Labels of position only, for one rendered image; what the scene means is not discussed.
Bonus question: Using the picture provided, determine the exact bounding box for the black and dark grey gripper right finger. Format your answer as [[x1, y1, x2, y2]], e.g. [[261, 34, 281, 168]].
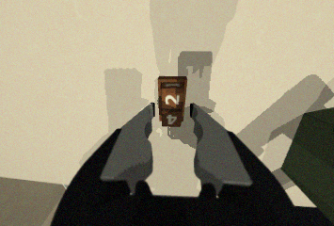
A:
[[190, 103, 304, 226]]

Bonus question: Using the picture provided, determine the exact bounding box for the brown wooden tray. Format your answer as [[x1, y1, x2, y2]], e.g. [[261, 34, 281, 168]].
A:
[[158, 76, 187, 121]]

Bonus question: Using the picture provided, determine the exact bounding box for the brown number cube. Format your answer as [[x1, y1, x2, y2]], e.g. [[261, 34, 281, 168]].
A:
[[162, 108, 183, 127], [161, 82, 184, 109]]

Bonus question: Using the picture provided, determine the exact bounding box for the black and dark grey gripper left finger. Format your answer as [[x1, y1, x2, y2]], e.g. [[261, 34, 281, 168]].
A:
[[50, 102, 155, 226]]

